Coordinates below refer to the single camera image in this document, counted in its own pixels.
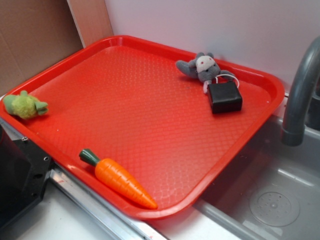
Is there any black box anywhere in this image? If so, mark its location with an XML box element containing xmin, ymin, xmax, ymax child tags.
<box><xmin>207</xmin><ymin>81</ymin><xmax>243</xmax><ymax>114</ymax></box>

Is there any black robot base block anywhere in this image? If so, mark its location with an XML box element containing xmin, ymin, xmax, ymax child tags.
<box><xmin>0</xmin><ymin>128</ymin><xmax>52</xmax><ymax>230</ymax></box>

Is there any red plastic tray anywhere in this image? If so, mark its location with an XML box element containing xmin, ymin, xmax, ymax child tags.
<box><xmin>0</xmin><ymin>36</ymin><xmax>285</xmax><ymax>220</ymax></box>

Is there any grey plush bunny toy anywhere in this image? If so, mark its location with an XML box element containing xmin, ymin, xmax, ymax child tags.
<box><xmin>175</xmin><ymin>52</ymin><xmax>237</xmax><ymax>94</ymax></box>

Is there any orange plastic toy carrot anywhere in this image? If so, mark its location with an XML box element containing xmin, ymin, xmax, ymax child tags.
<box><xmin>79</xmin><ymin>148</ymin><xmax>158</xmax><ymax>210</ymax></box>

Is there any grey plastic sink basin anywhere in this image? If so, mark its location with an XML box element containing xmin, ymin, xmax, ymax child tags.
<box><xmin>194</xmin><ymin>116</ymin><xmax>320</xmax><ymax>240</ymax></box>

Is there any grey curved faucet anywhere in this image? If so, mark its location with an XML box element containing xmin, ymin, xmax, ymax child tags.
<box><xmin>280</xmin><ymin>37</ymin><xmax>320</xmax><ymax>146</ymax></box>

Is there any green plush toy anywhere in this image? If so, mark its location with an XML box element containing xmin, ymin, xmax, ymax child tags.
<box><xmin>3</xmin><ymin>90</ymin><xmax>49</xmax><ymax>120</ymax></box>

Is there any brown cardboard panel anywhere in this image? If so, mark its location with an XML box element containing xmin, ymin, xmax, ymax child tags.
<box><xmin>0</xmin><ymin>0</ymin><xmax>113</xmax><ymax>95</ymax></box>

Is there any silver metal rail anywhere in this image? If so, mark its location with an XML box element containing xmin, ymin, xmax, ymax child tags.
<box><xmin>0</xmin><ymin>117</ymin><xmax>168</xmax><ymax>240</ymax></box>

